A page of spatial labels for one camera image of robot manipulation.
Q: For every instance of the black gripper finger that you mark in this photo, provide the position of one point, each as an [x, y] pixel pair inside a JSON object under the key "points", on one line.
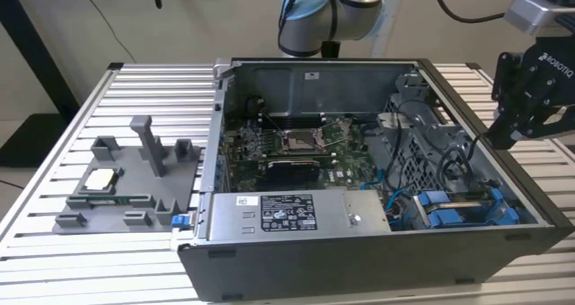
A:
{"points": [[507, 133], [554, 123]]}

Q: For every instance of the hard disk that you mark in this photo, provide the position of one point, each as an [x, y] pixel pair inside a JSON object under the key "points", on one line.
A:
{"points": [[437, 199]]}

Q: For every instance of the grey metal disk cage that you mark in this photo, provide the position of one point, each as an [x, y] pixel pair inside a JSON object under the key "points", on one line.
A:
{"points": [[412, 163]]}

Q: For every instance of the black table corner cap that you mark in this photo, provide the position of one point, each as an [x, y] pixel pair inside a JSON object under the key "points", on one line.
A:
{"points": [[116, 66], [471, 66]]}

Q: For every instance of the green motherboard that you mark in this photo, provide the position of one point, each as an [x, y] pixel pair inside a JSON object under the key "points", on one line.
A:
{"points": [[349, 157]]}

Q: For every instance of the silver power supply unit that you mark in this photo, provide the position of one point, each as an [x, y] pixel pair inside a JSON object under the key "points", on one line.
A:
{"points": [[332, 214]]}

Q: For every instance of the CPU socket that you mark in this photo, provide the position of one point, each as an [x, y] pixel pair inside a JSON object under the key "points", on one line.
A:
{"points": [[299, 141]]}

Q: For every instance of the black RAM slots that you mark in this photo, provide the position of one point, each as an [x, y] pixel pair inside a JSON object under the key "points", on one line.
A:
{"points": [[292, 118]]}

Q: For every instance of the black graphics card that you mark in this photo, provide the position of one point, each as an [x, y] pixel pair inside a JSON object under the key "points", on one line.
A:
{"points": [[292, 175]]}

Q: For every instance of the thin metal locking lever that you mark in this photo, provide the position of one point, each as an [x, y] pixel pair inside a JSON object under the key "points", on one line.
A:
{"points": [[271, 121]]}

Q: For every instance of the black open PC case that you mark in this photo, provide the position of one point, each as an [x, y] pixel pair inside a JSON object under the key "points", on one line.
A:
{"points": [[341, 268]]}

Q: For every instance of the small blue clip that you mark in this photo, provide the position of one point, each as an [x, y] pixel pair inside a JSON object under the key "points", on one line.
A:
{"points": [[179, 221]]}

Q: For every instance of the grey parts rack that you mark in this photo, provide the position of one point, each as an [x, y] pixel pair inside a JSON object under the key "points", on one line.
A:
{"points": [[135, 184]]}

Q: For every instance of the green RAM stick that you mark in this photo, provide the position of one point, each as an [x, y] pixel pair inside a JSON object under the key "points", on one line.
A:
{"points": [[116, 201]]}

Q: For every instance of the silver CPU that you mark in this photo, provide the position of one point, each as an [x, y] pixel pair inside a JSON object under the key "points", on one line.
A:
{"points": [[101, 180]]}

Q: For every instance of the black monitor stand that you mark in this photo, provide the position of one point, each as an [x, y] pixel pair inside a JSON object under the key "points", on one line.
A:
{"points": [[31, 66]]}

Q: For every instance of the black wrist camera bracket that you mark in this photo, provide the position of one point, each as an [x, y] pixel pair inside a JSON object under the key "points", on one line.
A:
{"points": [[507, 76]]}

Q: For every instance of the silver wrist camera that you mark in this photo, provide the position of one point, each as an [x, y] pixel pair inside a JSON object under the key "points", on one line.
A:
{"points": [[532, 13]]}

